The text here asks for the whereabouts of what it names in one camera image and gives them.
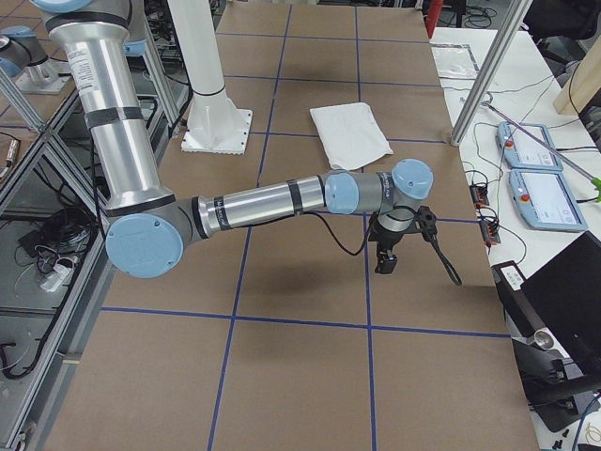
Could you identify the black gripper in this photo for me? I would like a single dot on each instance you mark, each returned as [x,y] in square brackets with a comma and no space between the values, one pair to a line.
[386,238]

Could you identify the white long-sleeve printed shirt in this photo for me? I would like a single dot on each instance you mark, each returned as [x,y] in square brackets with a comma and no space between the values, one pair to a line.
[350,135]

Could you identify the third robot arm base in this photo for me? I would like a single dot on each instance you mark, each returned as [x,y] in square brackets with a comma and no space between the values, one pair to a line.
[24,59]

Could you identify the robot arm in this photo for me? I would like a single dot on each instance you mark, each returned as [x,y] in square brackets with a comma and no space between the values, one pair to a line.
[156,213]

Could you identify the upper small black adapter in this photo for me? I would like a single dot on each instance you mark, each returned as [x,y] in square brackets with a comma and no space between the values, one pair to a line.
[479,195]

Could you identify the lower blue teach pendant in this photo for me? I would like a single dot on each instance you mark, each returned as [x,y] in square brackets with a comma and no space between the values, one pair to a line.
[545,202]

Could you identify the blue teach pendant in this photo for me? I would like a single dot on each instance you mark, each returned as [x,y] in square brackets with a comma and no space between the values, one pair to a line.
[545,202]
[522,152]

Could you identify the upper blue teach pendant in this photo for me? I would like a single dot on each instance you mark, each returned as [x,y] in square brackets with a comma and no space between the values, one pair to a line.
[522,152]

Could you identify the black monitor and stand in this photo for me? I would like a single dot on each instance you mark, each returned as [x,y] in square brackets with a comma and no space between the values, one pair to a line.
[556,312]

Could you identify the clear plastic document sleeve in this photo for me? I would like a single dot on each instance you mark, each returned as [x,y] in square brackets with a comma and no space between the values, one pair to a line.
[455,61]

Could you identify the white power strip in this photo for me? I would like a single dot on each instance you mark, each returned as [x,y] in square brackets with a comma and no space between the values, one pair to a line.
[55,279]

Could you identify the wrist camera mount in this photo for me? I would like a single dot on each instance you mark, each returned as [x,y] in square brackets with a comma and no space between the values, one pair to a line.
[425,221]

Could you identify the aluminium frame post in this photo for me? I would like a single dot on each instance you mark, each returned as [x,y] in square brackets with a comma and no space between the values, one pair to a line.
[500,45]

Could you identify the aluminium side frame rail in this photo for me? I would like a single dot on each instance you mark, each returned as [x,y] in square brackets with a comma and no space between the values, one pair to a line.
[62,205]

